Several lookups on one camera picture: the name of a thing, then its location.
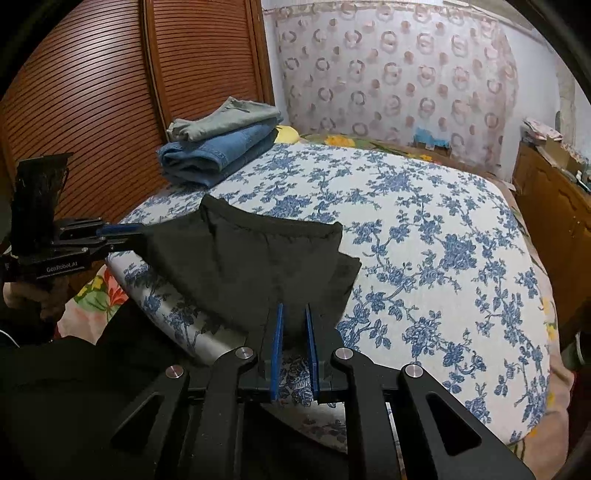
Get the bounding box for person's left hand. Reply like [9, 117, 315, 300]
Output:
[2, 277, 69, 320]

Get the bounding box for cardboard box on cabinet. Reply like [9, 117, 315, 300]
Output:
[544, 138, 587, 175]

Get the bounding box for black pants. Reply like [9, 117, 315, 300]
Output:
[134, 195, 361, 332]

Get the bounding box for patterned sheer curtain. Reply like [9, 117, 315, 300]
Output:
[270, 1, 519, 173]

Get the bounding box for brown louvered wooden wardrobe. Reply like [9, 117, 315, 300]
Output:
[1, 1, 273, 221]

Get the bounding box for stack of papers on cabinet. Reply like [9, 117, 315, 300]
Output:
[523, 117, 563, 142]

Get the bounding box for folded blue jeans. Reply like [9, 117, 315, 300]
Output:
[157, 119, 277, 188]

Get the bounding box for wooden side cabinet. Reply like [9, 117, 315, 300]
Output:
[512, 143, 590, 347]

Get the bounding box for blue floral white mattress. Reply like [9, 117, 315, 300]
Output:
[105, 141, 553, 453]

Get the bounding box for blue item by curtain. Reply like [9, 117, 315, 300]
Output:
[413, 128, 451, 151]

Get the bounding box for yellow plush toy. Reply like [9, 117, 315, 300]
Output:
[274, 125, 301, 145]

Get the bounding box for folded grey jeans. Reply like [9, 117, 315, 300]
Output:
[166, 96, 283, 142]

